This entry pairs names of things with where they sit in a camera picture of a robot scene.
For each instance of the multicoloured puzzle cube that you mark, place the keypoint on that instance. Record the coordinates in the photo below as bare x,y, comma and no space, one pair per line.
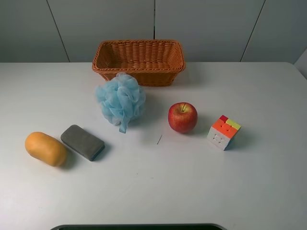
222,132

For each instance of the red apple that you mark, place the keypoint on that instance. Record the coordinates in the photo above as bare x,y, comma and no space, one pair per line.
182,117

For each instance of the brown wicker basket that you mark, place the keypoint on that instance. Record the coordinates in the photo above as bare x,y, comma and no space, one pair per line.
154,63

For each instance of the blue mesh bath loofah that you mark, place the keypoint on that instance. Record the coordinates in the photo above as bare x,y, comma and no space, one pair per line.
121,100

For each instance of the grey felt eraser block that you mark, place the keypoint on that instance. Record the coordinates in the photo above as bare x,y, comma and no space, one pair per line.
83,142

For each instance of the orange bread roll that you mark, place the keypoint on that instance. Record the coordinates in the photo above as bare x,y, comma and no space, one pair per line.
46,149

